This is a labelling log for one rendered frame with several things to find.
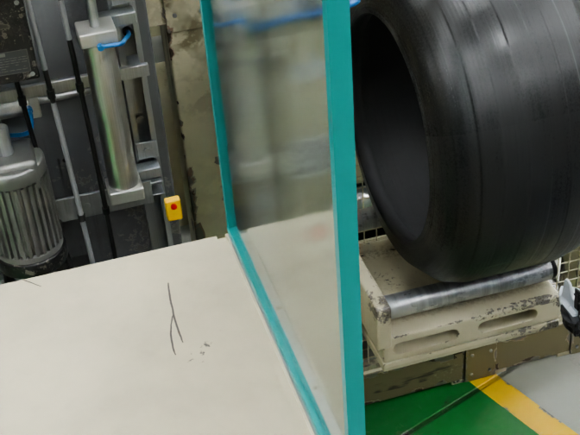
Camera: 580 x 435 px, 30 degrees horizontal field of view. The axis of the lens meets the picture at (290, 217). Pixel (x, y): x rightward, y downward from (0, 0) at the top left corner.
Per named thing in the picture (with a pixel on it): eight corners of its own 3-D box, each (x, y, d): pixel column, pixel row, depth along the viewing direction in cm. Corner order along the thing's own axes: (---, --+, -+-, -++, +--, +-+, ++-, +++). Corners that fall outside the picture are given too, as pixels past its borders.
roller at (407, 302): (373, 295, 200) (377, 318, 200) (380, 299, 195) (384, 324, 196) (545, 254, 207) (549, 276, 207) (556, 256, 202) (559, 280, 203)
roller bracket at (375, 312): (378, 353, 195) (376, 312, 190) (312, 233, 227) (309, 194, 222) (395, 349, 196) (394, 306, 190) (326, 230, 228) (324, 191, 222)
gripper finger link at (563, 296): (564, 262, 179) (592, 290, 171) (563, 293, 182) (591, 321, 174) (546, 267, 178) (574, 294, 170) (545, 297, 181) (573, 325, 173)
